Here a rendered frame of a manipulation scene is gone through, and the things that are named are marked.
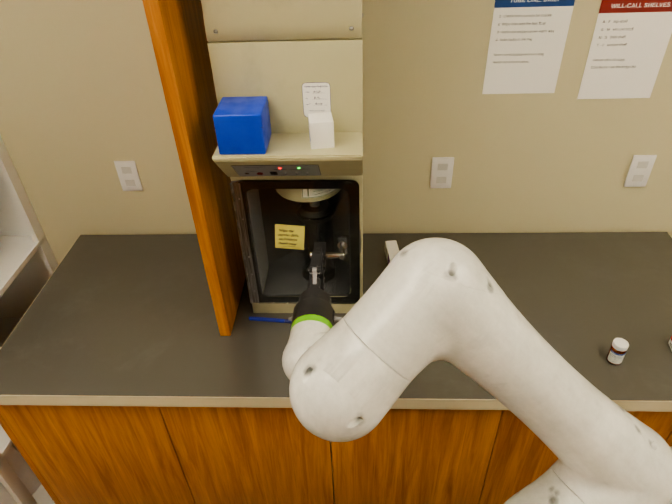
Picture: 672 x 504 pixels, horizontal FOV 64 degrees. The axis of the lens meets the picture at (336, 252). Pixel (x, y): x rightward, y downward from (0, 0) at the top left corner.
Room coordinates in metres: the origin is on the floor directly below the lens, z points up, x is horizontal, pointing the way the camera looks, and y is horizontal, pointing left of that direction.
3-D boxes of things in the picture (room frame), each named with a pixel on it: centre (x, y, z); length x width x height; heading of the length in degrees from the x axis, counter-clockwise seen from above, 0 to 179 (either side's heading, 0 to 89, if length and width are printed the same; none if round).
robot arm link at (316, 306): (0.85, 0.05, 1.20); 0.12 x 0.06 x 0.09; 86
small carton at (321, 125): (1.07, 0.02, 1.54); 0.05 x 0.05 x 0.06; 5
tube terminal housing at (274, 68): (1.26, 0.08, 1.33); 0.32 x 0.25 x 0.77; 87
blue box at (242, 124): (1.08, 0.19, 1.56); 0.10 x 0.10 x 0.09; 87
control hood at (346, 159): (1.08, 0.09, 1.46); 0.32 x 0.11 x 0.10; 87
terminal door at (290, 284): (1.13, 0.09, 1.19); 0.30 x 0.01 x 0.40; 86
